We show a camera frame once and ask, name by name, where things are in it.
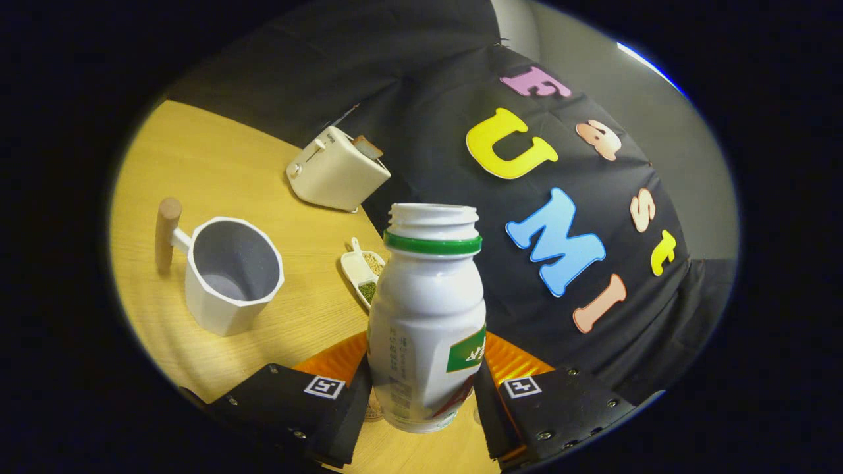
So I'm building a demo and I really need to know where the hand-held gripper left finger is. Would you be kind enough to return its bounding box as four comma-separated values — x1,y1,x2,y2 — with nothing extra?
181,331,373,469

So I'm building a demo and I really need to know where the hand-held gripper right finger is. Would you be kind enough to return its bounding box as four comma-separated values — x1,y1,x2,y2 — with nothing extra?
474,331,665,469

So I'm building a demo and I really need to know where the white juice bottle green ring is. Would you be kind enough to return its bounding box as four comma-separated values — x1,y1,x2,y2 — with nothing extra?
367,203,487,434

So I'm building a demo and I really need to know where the white cup wooden handle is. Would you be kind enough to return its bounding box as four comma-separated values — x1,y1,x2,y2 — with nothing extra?
155,197,285,338

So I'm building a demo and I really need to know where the white divided dish with beans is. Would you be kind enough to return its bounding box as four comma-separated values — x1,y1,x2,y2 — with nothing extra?
340,237,387,311

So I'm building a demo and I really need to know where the cream toaster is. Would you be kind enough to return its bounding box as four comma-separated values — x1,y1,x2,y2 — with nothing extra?
286,126,392,213

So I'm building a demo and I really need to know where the toast slice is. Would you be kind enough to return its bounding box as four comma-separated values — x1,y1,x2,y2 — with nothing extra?
352,135,384,161

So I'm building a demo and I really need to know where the wooden table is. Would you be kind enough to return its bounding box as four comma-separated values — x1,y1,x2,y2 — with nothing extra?
109,99,501,474

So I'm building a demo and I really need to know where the black backdrop cloth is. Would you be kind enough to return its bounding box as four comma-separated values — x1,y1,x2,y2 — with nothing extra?
165,0,738,406

